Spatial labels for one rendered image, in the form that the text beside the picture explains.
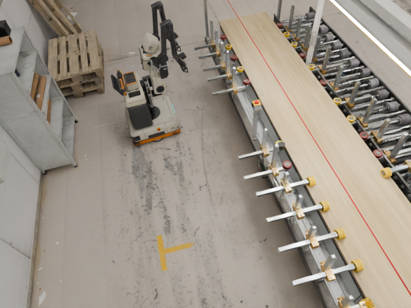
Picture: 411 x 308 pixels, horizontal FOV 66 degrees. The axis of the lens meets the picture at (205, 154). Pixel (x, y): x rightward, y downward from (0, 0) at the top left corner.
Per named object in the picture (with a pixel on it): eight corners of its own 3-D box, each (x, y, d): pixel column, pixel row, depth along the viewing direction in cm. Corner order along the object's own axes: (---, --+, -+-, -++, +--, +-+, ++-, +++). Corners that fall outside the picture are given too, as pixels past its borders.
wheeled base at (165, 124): (134, 148, 431) (129, 135, 411) (127, 117, 469) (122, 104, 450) (181, 134, 440) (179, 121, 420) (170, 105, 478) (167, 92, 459)
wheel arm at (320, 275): (293, 286, 221) (293, 285, 218) (290, 282, 223) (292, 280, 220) (358, 267, 225) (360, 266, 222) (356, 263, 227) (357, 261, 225)
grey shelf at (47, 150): (43, 175, 419) (-36, 82, 297) (48, 127, 474) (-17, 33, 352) (77, 167, 423) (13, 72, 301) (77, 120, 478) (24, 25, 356)
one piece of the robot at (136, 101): (137, 137, 424) (118, 89, 359) (130, 111, 457) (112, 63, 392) (161, 130, 428) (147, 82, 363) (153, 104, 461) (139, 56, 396)
